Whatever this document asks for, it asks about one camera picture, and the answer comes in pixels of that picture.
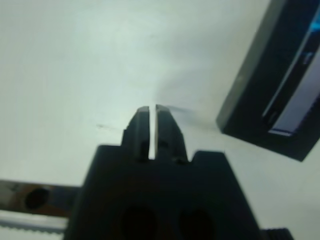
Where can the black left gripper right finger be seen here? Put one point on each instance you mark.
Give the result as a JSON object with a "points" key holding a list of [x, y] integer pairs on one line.
{"points": [[167, 135]]}

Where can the black box lid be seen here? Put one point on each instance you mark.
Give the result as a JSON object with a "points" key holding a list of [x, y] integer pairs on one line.
{"points": [[262, 75]]}

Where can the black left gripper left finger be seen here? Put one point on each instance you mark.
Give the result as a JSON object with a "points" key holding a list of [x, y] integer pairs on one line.
{"points": [[138, 132]]}

